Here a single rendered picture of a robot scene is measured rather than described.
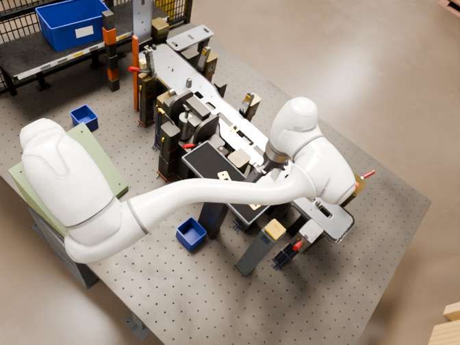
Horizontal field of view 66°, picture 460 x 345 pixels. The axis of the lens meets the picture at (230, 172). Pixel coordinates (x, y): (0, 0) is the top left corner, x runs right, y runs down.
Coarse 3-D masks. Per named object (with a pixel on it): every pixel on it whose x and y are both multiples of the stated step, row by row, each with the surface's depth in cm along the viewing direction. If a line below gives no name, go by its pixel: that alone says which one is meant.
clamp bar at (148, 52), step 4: (152, 44) 159; (144, 48) 157; (148, 48) 157; (152, 48) 159; (156, 48) 160; (144, 52) 158; (148, 52) 157; (152, 52) 159; (148, 56) 160; (152, 56) 161; (148, 60) 163; (152, 60) 163; (148, 64) 166; (152, 64) 165; (148, 68) 169; (152, 68) 167; (152, 72) 169
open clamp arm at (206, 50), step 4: (204, 48) 182; (208, 48) 181; (204, 52) 182; (208, 52) 182; (204, 56) 184; (208, 56) 184; (200, 60) 187; (204, 60) 185; (200, 64) 188; (204, 64) 187; (200, 68) 189
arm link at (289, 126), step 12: (288, 108) 89; (300, 108) 88; (312, 108) 89; (276, 120) 94; (288, 120) 90; (300, 120) 88; (312, 120) 89; (276, 132) 95; (288, 132) 91; (300, 132) 90; (312, 132) 91; (276, 144) 98; (288, 144) 93; (300, 144) 90
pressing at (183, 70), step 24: (168, 48) 192; (168, 72) 182; (192, 72) 186; (216, 96) 181; (240, 120) 175; (240, 144) 167; (264, 144) 170; (288, 168) 166; (312, 216) 155; (336, 216) 157; (336, 240) 150
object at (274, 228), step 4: (272, 220) 131; (276, 220) 131; (268, 224) 130; (272, 224) 130; (276, 224) 131; (280, 224) 131; (264, 228) 129; (268, 228) 129; (272, 228) 129; (276, 228) 130; (280, 228) 130; (284, 228) 130; (268, 232) 128; (272, 232) 128; (276, 232) 129; (280, 232) 129; (272, 236) 128; (276, 236) 128
